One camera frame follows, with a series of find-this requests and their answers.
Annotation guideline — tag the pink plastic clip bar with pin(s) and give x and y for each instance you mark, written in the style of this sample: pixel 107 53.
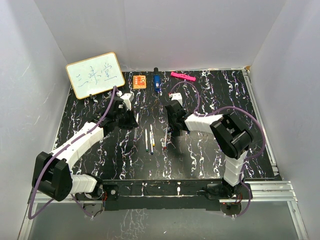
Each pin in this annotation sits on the pink plastic clip bar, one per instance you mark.
pixel 183 76

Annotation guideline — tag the white pen blue tip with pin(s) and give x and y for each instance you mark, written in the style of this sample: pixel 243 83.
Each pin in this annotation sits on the white pen blue tip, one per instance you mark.
pixel 151 147

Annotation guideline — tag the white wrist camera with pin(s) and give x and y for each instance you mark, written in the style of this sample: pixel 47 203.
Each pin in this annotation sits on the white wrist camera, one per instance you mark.
pixel 127 100
pixel 176 97

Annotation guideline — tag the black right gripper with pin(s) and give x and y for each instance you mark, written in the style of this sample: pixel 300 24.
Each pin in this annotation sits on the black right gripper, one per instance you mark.
pixel 171 122

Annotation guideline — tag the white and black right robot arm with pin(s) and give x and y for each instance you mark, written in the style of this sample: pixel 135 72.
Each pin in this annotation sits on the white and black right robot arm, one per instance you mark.
pixel 233 138

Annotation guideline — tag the blue whiteboard eraser marker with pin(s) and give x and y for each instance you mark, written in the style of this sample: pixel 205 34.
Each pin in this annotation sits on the blue whiteboard eraser marker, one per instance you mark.
pixel 156 80

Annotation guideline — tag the white pen red tip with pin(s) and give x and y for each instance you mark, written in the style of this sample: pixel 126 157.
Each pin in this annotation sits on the white pen red tip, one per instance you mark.
pixel 165 137

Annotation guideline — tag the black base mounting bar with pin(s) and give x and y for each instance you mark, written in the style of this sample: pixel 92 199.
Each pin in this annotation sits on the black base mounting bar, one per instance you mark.
pixel 173 194

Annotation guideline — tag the orange notebook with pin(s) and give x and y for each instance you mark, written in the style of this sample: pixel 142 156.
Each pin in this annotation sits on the orange notebook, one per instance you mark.
pixel 139 82

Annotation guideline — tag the white pen green tip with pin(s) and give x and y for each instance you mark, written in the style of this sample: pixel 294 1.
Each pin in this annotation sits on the white pen green tip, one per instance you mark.
pixel 146 141

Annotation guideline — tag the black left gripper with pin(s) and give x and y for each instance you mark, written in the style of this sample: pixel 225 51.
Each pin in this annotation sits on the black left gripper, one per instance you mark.
pixel 132 123

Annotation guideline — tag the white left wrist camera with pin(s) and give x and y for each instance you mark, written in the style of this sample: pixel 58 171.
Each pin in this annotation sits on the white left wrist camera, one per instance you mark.
pixel 127 100

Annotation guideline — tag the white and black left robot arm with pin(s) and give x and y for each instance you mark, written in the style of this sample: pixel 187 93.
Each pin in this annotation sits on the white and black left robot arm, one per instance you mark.
pixel 52 171

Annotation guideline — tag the small wood-framed whiteboard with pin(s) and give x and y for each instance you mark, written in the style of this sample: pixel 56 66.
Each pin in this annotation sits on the small wood-framed whiteboard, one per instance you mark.
pixel 95 75

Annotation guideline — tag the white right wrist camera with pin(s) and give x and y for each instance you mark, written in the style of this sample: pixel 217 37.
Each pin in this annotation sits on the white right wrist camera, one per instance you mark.
pixel 176 97

